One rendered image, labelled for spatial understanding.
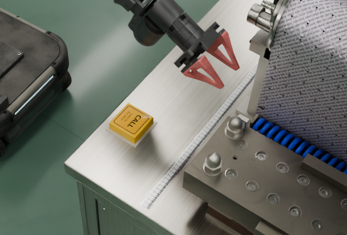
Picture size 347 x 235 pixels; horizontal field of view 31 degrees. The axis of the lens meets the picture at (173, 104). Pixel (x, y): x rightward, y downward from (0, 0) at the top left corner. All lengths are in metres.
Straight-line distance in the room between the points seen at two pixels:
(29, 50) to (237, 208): 1.47
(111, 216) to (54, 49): 1.17
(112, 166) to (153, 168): 0.08
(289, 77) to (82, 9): 1.91
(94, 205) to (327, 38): 0.63
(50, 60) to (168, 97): 1.04
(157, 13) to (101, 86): 1.44
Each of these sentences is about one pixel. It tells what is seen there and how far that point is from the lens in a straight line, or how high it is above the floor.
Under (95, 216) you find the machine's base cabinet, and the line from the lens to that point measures 1.43.
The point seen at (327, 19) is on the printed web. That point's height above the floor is 1.30.
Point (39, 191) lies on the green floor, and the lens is 2.35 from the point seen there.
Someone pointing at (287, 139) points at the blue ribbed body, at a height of 1.04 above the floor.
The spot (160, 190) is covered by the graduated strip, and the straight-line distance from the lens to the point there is 1.28.
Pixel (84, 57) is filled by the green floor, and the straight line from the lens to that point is 2.72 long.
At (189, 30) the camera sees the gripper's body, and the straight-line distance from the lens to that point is 1.19.
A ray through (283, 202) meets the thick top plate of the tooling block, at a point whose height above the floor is 1.03.
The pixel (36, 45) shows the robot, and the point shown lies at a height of 0.24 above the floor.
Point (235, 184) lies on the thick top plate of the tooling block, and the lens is 1.15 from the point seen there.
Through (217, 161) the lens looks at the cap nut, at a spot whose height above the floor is 1.07.
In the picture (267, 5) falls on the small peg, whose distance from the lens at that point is 1.11.
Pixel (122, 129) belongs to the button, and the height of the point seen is 0.92.
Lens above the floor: 2.01
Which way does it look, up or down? 52 degrees down
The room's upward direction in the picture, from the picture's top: 5 degrees clockwise
